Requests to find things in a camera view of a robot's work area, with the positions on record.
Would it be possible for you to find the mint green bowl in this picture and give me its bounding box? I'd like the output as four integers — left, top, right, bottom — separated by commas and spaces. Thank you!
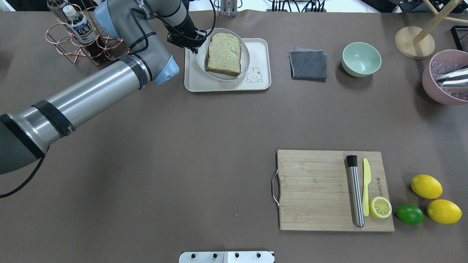
341, 42, 382, 77

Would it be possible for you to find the tea bottle front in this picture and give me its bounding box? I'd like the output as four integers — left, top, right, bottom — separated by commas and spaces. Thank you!
62, 5, 107, 63

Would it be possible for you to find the steel muddler black tip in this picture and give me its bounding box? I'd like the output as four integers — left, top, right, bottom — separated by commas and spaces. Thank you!
346, 155, 365, 228

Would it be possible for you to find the tea bottle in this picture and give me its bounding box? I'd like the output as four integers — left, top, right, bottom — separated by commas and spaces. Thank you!
46, 0, 70, 22
62, 5, 107, 63

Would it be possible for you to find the bread slice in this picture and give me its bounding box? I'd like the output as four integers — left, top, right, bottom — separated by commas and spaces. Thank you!
204, 32, 241, 77

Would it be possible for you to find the wooden stand round base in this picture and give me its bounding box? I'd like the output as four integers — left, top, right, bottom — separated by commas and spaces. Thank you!
395, 0, 468, 60

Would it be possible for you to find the cream rabbit tray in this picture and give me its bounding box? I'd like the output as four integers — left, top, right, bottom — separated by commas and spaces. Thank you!
184, 38, 271, 92

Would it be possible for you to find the pink bowl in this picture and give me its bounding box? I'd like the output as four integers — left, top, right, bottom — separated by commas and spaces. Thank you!
422, 49, 467, 106

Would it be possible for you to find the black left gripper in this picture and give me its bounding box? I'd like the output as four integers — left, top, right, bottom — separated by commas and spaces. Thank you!
167, 25, 207, 54

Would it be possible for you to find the white round plate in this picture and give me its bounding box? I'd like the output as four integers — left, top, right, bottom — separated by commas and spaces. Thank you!
195, 28, 250, 81

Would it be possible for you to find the half cut lemon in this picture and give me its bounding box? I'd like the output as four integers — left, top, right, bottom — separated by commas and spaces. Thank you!
369, 196, 392, 219

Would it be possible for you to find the wooden cutting board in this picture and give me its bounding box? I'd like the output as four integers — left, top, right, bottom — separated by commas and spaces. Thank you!
276, 149, 395, 232

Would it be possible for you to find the whole yellow lemon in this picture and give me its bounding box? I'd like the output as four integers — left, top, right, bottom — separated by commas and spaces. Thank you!
411, 174, 443, 199

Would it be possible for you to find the green lime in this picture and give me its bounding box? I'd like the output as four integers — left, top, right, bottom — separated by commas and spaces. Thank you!
395, 204, 424, 225

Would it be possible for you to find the yellow plastic knife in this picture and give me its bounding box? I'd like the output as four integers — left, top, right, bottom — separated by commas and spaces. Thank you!
362, 158, 371, 217

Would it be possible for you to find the steel ice scoop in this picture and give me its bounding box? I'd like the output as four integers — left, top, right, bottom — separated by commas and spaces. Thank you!
435, 65, 468, 93

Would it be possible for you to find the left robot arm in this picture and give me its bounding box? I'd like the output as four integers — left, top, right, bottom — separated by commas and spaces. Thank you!
0, 0, 206, 174

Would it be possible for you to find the tea bottle back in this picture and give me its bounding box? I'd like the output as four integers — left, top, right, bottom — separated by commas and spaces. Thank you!
46, 0, 70, 22

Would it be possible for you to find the copper wire bottle rack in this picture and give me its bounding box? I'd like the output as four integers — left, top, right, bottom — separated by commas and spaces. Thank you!
46, 0, 130, 67

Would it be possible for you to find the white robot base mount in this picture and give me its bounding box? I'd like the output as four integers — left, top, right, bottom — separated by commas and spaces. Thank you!
178, 250, 276, 263

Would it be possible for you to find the grey folded cloth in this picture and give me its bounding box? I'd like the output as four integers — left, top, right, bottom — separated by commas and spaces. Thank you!
289, 48, 328, 81

